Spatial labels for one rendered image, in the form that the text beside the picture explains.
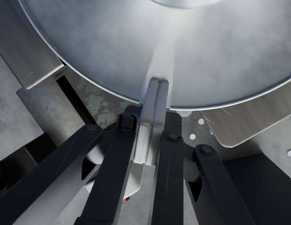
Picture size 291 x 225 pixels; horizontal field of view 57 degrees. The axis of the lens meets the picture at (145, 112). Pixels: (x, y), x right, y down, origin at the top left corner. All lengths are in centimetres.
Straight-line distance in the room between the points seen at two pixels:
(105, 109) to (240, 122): 20
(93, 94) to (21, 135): 83
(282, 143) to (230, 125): 91
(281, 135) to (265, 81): 90
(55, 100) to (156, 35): 21
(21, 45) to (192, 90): 20
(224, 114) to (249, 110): 2
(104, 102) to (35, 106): 10
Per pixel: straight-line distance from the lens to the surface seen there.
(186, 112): 37
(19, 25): 34
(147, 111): 17
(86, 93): 38
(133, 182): 42
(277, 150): 115
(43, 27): 24
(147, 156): 17
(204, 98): 23
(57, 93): 39
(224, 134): 24
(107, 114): 38
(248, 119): 24
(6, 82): 117
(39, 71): 33
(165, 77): 22
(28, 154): 36
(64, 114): 40
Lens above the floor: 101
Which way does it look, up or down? 79 degrees down
